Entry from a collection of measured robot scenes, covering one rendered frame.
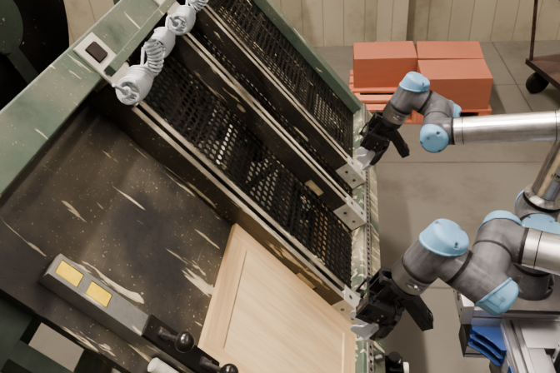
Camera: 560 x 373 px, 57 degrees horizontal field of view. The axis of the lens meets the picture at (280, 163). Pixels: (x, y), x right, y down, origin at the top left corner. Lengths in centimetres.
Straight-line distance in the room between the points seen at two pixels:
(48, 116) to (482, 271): 88
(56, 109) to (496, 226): 92
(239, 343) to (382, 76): 360
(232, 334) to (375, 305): 41
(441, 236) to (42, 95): 83
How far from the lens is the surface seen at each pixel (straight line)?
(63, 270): 107
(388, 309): 109
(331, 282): 167
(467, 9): 587
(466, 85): 434
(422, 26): 585
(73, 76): 126
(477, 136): 145
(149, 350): 115
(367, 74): 464
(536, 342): 181
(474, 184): 387
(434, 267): 99
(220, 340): 129
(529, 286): 175
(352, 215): 206
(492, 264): 102
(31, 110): 114
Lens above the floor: 234
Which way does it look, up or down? 36 degrees down
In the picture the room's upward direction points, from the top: 5 degrees counter-clockwise
